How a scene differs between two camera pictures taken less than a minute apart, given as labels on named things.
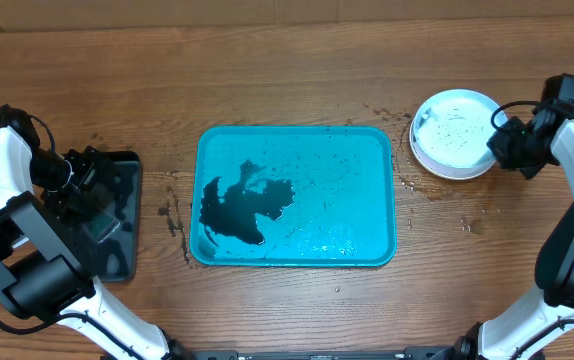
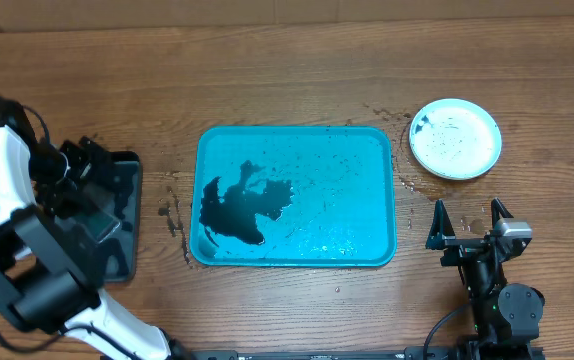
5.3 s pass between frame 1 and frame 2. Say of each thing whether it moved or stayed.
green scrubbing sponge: stayed
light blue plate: moved
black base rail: stayed
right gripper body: moved
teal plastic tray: stayed
